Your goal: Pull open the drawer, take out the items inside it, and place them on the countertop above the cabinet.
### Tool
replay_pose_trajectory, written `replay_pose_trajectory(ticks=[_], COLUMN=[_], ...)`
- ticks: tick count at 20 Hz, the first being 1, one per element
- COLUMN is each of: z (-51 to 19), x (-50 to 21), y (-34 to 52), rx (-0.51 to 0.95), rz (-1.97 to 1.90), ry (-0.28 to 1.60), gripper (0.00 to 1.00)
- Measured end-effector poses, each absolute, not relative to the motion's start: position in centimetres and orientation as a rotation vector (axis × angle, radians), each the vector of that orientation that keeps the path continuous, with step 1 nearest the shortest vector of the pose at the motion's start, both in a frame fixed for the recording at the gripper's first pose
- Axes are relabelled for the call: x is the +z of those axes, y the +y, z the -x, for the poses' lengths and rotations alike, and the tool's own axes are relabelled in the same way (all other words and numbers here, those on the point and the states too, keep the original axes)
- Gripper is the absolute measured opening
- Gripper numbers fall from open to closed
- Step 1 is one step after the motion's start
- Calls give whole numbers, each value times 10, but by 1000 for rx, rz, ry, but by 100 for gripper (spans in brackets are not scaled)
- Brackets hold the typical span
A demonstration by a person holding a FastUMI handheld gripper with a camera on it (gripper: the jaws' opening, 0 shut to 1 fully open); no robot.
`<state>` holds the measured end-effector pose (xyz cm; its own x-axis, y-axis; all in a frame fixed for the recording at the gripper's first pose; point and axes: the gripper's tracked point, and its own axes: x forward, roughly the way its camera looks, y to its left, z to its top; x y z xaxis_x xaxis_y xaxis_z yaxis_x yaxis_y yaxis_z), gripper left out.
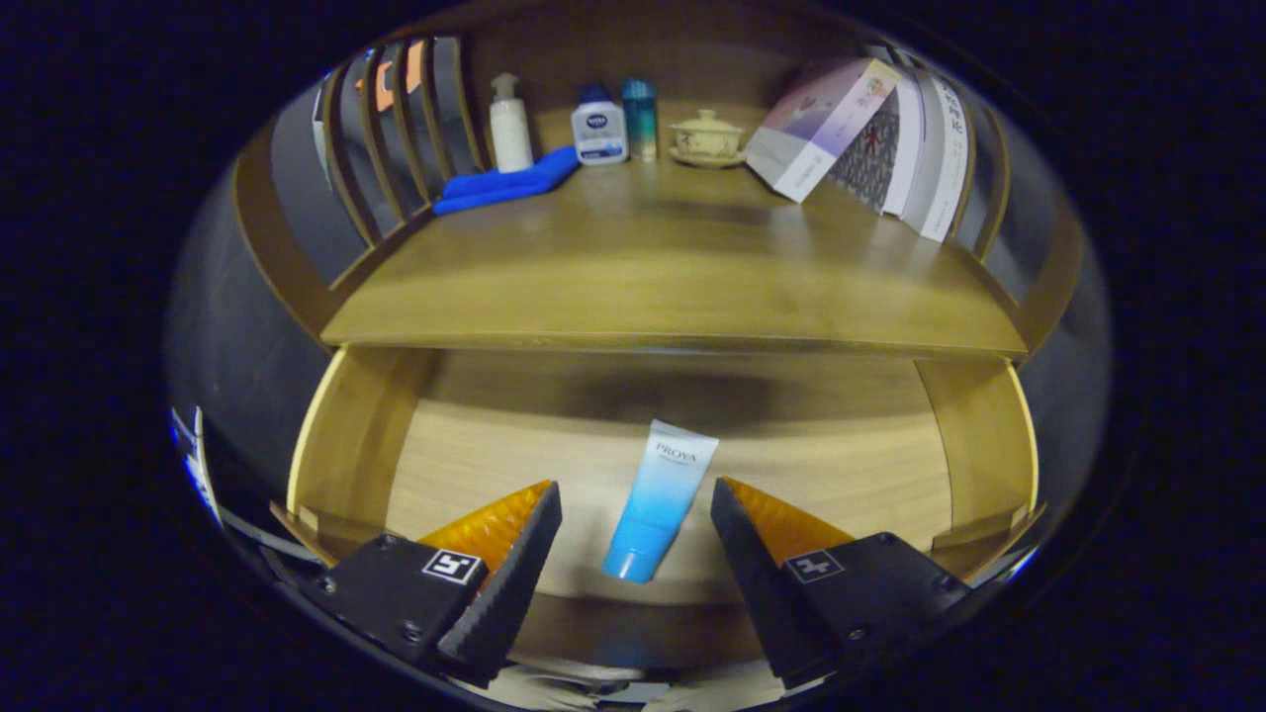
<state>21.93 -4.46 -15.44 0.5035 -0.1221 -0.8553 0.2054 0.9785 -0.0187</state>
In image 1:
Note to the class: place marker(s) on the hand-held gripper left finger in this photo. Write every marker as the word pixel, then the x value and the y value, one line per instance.
pixel 509 583

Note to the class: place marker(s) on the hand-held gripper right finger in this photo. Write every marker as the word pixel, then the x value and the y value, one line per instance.
pixel 757 583

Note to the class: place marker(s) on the blue cream tube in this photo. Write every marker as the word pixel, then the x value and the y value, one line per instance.
pixel 658 499

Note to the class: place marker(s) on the wooden countertop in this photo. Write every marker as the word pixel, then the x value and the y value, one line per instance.
pixel 643 277

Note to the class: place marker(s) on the wooden cabinet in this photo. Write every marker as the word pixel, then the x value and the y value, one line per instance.
pixel 692 59

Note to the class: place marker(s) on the blue folded cloth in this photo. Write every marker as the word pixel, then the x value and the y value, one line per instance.
pixel 504 183

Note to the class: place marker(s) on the beige saucer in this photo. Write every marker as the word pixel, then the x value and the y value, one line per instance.
pixel 707 160

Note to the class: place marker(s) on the patterned cover book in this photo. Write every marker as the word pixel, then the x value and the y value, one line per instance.
pixel 870 158

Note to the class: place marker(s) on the beige lidded teacup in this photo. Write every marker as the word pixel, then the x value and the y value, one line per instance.
pixel 706 133

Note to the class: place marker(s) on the white pump bottle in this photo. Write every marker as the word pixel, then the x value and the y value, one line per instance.
pixel 509 129

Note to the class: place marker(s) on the white bottle blue cap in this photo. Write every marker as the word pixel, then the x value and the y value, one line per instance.
pixel 598 133

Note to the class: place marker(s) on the purple cover book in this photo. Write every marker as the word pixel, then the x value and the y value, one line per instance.
pixel 821 124

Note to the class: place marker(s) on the teal bottle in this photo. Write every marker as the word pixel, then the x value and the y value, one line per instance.
pixel 641 119

